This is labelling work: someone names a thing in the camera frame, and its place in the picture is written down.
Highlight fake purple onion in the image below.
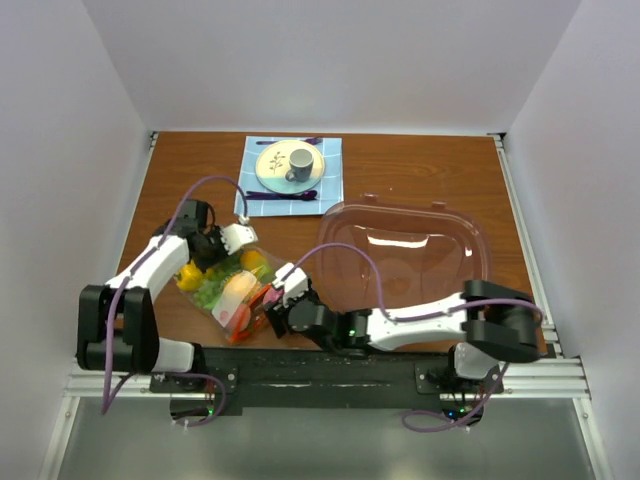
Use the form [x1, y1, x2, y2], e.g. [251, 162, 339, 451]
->
[263, 287, 282, 304]

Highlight clear zip top bag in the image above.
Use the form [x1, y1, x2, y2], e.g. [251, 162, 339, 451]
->
[178, 247, 285, 345]

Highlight fake red peach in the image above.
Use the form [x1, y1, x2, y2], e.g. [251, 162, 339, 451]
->
[228, 304, 252, 334]

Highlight clear pink plastic bowl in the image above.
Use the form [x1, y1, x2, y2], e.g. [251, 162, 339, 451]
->
[313, 195, 492, 313]

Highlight fake yellow lemon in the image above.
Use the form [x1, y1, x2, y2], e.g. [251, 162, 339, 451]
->
[240, 250, 268, 271]

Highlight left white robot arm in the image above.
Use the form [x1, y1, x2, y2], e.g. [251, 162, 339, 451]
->
[76, 199, 227, 392]

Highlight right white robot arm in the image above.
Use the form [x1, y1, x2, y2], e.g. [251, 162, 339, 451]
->
[262, 280, 544, 393]

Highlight fake green grapes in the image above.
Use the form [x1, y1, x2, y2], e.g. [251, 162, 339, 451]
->
[192, 279, 226, 310]

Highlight cream plate with plant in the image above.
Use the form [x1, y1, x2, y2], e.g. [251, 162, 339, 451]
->
[255, 142, 325, 193]

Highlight purple plastic spoon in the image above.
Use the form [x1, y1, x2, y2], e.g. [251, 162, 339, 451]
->
[245, 190, 318, 201]

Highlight blue checked cloth napkin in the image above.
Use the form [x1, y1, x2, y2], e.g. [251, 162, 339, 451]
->
[234, 136, 344, 217]

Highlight grey mug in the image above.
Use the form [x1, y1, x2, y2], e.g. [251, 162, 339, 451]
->
[285, 149, 314, 183]

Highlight purple plastic fork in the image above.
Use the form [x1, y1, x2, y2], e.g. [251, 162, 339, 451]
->
[256, 137, 323, 146]

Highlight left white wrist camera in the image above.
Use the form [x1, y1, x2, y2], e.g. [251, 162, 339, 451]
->
[220, 215, 258, 255]

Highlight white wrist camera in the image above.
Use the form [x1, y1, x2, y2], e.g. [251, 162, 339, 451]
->
[272, 262, 309, 307]
[220, 215, 258, 255]

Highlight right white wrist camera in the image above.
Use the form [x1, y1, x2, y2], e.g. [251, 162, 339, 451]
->
[272, 262, 309, 307]

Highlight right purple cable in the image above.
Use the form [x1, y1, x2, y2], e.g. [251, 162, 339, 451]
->
[279, 243, 545, 434]

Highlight purple cable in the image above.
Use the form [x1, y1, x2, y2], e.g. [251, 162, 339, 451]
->
[279, 243, 545, 434]
[101, 175, 251, 416]

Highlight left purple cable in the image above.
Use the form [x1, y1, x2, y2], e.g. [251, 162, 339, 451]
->
[101, 175, 251, 416]

